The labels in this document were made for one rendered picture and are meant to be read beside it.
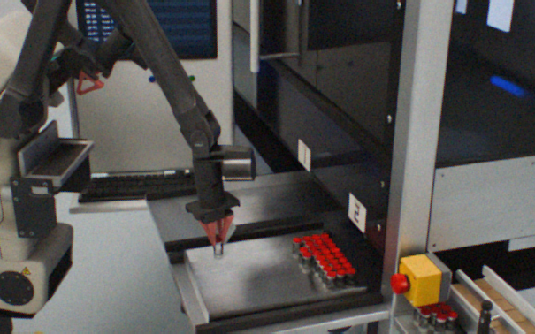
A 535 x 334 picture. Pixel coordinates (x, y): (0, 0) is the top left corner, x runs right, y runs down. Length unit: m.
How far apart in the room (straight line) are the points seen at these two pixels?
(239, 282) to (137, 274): 1.74
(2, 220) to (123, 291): 1.37
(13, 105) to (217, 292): 0.57
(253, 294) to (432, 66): 0.62
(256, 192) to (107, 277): 1.45
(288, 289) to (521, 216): 0.51
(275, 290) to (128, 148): 0.90
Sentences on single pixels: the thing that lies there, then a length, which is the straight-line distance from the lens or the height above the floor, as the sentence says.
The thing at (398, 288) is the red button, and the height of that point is 1.00.
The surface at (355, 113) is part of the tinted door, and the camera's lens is 1.59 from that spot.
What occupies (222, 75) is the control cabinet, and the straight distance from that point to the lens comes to 2.24.
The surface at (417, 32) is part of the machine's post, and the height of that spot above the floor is 1.47.
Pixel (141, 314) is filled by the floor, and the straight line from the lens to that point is 3.07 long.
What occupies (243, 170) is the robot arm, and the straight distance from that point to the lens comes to 1.46.
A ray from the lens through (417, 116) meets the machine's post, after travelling 1.35.
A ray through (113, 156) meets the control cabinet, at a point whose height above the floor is 0.86.
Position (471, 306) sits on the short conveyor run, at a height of 0.93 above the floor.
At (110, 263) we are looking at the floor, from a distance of 3.43.
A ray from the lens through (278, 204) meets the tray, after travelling 1.94.
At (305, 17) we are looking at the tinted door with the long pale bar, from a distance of 1.84.
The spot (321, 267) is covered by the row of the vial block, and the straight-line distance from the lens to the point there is 1.60.
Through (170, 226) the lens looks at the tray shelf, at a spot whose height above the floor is 0.88.
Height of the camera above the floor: 1.76
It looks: 24 degrees down
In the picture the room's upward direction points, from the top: 1 degrees clockwise
